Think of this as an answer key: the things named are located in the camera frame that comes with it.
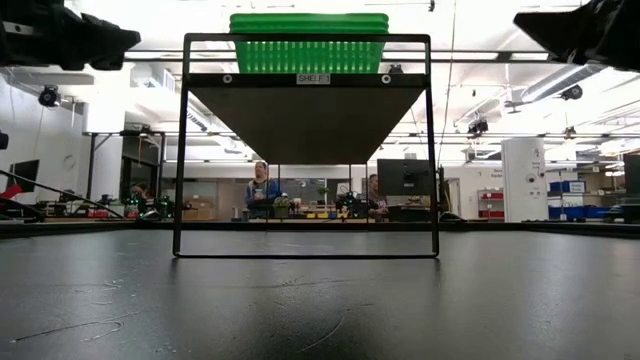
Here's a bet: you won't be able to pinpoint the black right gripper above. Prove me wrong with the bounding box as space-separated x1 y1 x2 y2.
513 0 640 71

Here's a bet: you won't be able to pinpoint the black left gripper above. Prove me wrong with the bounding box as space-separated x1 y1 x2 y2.
0 0 142 71

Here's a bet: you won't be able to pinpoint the green plastic basket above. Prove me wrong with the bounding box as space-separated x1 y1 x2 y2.
229 26 390 75
229 12 390 22

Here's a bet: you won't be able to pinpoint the white shelf label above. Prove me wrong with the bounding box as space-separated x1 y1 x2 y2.
296 73 332 86

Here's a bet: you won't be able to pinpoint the person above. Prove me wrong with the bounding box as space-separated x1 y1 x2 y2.
128 182 151 214
243 159 282 221
366 173 390 221

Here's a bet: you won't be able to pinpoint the black monitor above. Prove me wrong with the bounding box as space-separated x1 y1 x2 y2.
376 158 433 198
5 158 41 195

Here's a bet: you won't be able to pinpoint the white column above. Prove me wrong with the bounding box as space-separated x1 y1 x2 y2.
500 137 550 224

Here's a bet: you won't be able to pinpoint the storage rack red bins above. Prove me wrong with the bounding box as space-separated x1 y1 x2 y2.
476 188 506 220

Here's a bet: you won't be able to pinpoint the storage rack blue bins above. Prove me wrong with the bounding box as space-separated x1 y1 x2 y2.
548 179 612 221

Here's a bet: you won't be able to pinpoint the small potted plant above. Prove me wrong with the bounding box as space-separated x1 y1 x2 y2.
272 195 292 219

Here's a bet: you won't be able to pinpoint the black table mat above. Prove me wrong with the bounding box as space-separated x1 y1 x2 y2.
0 227 640 360

